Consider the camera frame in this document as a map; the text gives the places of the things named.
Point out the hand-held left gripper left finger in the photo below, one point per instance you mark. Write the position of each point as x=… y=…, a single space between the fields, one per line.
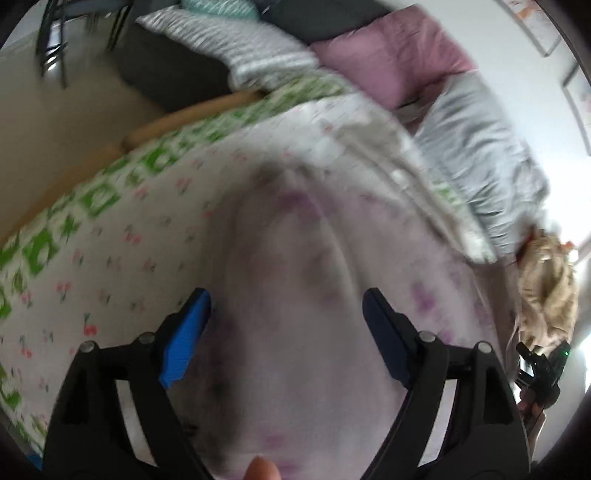
x=184 y=341

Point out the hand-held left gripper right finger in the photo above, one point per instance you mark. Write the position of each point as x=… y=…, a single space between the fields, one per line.
x=387 y=337

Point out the pink floral garment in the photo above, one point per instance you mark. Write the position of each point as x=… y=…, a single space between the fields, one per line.
x=295 y=300

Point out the person's right hand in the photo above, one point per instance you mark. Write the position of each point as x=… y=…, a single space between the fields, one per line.
x=532 y=415

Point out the person's left hand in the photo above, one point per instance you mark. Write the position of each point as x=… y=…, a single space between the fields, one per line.
x=263 y=470

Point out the tan fleece blanket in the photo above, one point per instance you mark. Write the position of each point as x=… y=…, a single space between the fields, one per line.
x=551 y=290

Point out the cherry print blanket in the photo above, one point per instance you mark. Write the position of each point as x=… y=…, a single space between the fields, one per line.
x=138 y=258

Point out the green patterned bed sheet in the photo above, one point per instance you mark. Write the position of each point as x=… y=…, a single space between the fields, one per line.
x=97 y=198

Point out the dark grey sofa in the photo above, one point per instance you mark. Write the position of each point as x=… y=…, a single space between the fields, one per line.
x=161 y=69

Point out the pink pillow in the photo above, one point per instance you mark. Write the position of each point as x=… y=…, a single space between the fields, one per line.
x=388 y=55

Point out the grey striped pillow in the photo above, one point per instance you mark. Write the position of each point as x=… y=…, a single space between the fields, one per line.
x=240 y=44

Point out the black chair legs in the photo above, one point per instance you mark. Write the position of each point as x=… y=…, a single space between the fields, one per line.
x=53 y=41

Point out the teal patterned pillow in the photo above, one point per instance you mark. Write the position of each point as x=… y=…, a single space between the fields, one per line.
x=217 y=8

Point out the wooden bed frame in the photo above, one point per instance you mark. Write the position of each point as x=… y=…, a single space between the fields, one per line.
x=184 y=116

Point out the framed wall picture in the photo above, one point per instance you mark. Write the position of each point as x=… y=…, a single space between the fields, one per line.
x=535 y=27

